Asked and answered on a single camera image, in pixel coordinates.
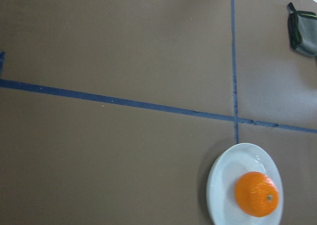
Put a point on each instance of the light blue plate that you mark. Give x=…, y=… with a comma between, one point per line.
x=226, y=170

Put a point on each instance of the orange fruit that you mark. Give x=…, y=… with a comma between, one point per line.
x=256, y=194

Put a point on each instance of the grey folded cloth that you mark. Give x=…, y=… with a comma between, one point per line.
x=302, y=31

